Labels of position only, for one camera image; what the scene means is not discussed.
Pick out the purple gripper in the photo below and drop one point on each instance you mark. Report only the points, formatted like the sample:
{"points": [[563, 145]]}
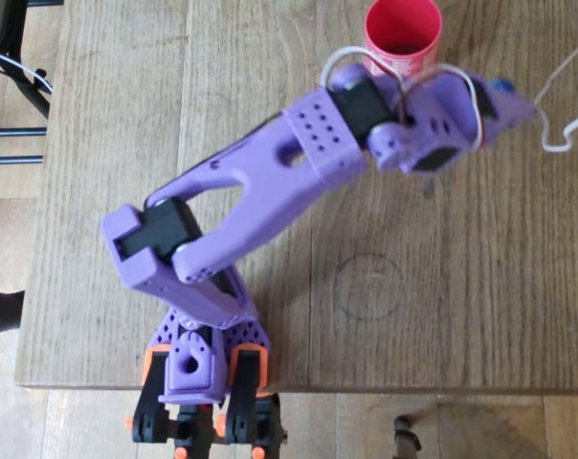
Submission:
{"points": [[508, 111]]}

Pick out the small blue object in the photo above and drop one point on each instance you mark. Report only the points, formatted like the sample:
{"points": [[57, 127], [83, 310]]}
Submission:
{"points": [[503, 86]]}

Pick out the purple robot arm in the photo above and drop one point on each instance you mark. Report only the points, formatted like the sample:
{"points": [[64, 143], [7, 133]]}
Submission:
{"points": [[270, 191]]}

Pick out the red cup with white print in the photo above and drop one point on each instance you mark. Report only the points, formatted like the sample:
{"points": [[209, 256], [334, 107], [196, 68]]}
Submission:
{"points": [[404, 36]]}

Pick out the black and orange table clamp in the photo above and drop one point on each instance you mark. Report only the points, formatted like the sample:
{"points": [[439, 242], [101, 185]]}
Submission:
{"points": [[150, 397], [246, 397]]}

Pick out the black chair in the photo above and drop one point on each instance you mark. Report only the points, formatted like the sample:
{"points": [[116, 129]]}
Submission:
{"points": [[11, 72]]}

